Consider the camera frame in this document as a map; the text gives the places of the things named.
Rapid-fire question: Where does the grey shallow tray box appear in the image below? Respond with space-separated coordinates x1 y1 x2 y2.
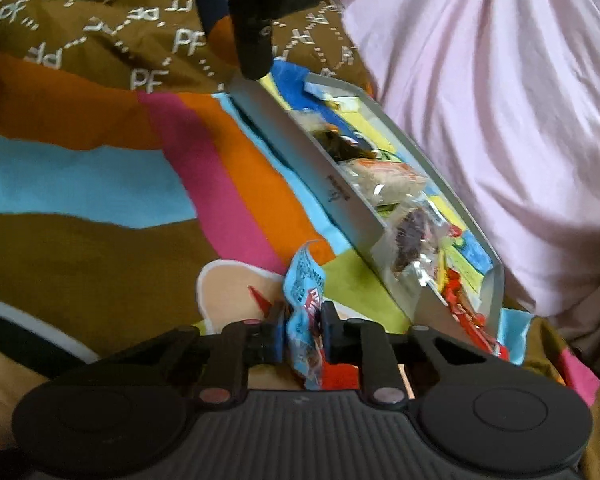
226 71 506 348

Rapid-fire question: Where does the blue candy packet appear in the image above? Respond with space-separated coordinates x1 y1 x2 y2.
283 242 326 390

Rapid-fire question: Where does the brown PF patterned quilt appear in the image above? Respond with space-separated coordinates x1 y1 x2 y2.
0 0 376 97

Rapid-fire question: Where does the gold duck snack packet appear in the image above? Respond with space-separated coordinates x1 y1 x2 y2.
311 126 380 162

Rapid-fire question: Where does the colourful cartoon blanket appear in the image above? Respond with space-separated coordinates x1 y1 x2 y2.
0 52 600 480

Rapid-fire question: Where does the orange white cake bar packet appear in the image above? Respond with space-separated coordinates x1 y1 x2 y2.
339 158 428 206

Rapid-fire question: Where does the round cookie clear wrapper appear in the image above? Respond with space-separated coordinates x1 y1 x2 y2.
289 110 337 134

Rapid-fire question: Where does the red white tofu snack packet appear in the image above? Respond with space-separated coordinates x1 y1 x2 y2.
442 269 509 361

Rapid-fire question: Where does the cartoon drawing paper liner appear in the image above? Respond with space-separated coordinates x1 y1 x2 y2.
258 58 496 306

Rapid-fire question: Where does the pink pillow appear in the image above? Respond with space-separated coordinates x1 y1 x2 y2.
339 0 600 316

